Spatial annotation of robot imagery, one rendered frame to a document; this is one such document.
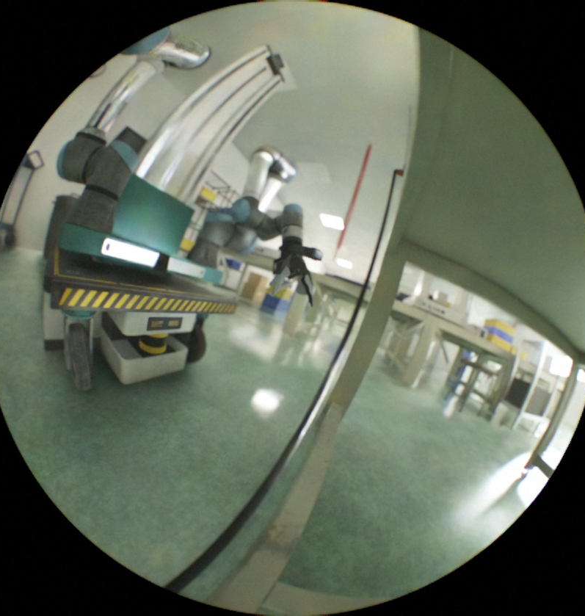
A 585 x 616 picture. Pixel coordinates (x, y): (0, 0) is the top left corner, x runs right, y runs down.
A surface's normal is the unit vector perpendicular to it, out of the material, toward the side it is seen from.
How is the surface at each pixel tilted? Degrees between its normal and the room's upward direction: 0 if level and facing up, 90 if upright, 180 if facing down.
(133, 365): 90
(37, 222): 90
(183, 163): 90
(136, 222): 90
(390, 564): 0
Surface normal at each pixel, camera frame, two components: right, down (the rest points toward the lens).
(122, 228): 0.90, 0.35
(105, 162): 0.58, 0.26
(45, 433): 0.35, -0.94
